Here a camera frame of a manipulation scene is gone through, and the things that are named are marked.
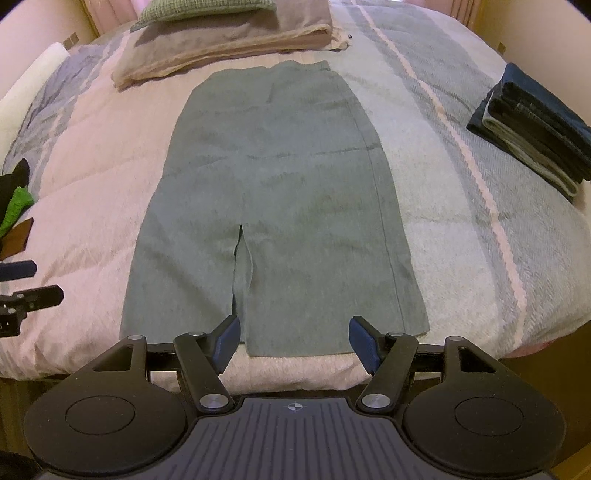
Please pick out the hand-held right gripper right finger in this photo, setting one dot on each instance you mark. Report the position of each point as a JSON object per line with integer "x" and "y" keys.
{"x": 364, "y": 344}

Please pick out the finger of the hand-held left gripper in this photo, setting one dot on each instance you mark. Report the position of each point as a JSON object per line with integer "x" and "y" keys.
{"x": 18, "y": 271}
{"x": 39, "y": 297}

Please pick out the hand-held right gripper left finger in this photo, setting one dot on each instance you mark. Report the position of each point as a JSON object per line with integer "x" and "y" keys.
{"x": 227, "y": 341}

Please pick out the grey sock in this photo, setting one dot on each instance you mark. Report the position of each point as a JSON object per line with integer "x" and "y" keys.
{"x": 277, "y": 207}

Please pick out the brown flat piece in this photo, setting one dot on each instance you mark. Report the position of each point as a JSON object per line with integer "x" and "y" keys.
{"x": 18, "y": 237}

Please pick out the green cloth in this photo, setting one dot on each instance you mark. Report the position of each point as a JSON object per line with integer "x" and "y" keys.
{"x": 16, "y": 203}

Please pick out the black cloth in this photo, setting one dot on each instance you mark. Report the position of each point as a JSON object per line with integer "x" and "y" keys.
{"x": 14, "y": 177}

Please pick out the pink and grey striped blanket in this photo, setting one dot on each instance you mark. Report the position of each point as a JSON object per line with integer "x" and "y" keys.
{"x": 461, "y": 230}

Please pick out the white pillow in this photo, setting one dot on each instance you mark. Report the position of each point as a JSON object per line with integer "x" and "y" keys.
{"x": 27, "y": 87}

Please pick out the pink headboard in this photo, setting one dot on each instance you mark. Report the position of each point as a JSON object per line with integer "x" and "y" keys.
{"x": 111, "y": 16}

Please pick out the stack of folded dark clothes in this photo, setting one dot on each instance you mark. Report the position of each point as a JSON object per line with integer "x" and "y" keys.
{"x": 531, "y": 124}

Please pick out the brown folded blanket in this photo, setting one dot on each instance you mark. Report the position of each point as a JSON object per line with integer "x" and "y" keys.
{"x": 207, "y": 46}

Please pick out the green checkered pillow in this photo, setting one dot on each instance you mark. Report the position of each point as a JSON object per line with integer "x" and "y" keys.
{"x": 198, "y": 11}

